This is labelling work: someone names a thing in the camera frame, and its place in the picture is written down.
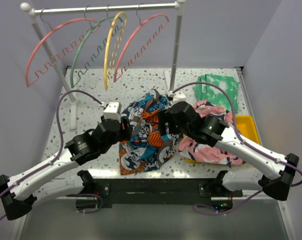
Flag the blue orange patterned shorts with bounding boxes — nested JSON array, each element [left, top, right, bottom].
[[118, 89, 181, 175]]

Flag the pink hanger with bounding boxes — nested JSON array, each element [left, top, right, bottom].
[[113, 13, 170, 83], [24, 8, 100, 88]]

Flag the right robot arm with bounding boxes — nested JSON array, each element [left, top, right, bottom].
[[158, 101, 299, 201]]

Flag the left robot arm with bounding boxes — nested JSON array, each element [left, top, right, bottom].
[[0, 116, 132, 221]]

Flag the pink floral shorts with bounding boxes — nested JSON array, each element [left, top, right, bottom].
[[177, 100, 245, 166]]

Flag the green hanger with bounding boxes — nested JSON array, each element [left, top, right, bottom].
[[69, 11, 127, 89]]

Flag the yellow hanger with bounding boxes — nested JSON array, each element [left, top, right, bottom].
[[103, 11, 128, 91]]

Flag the green tie-dye cloth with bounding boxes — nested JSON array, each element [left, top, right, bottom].
[[194, 74, 240, 113]]

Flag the yellow plastic bin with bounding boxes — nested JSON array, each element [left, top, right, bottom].
[[178, 115, 260, 166]]

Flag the white clothes rack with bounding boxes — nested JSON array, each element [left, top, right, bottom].
[[20, 0, 187, 130]]

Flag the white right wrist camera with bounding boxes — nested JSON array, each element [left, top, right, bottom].
[[167, 91, 187, 105]]

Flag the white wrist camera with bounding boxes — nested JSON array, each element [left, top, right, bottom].
[[103, 102, 122, 123], [167, 91, 187, 105]]

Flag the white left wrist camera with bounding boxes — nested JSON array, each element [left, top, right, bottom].
[[103, 102, 122, 123]]

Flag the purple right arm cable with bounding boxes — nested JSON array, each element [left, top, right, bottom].
[[172, 81, 302, 215]]

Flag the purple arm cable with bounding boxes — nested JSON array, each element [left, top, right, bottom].
[[172, 81, 302, 215], [0, 89, 107, 229]]

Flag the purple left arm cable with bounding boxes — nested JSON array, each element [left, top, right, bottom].
[[0, 89, 107, 229]]

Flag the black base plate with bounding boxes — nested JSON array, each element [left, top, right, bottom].
[[80, 178, 243, 210]]

